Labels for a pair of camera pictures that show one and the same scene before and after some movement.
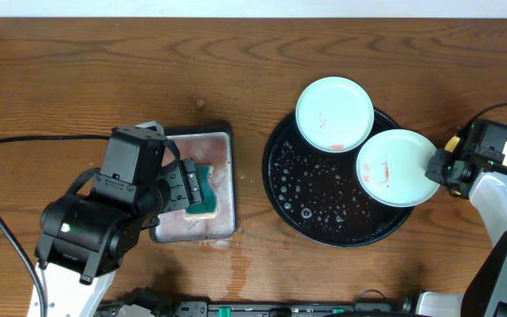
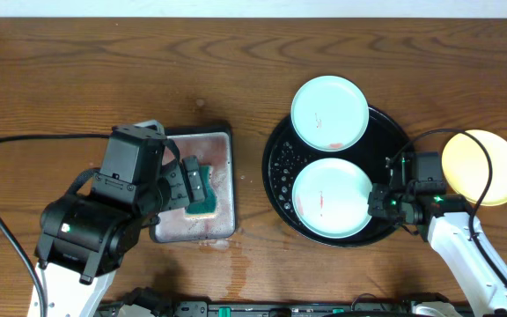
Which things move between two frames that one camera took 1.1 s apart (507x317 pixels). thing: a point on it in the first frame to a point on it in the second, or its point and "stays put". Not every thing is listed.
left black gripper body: (181, 189) stays put
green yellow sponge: (206, 208) stays put
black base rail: (177, 308) stays put
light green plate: (334, 114) stays put
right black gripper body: (442, 169) to (388, 203)
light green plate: (391, 168) to (330, 198)
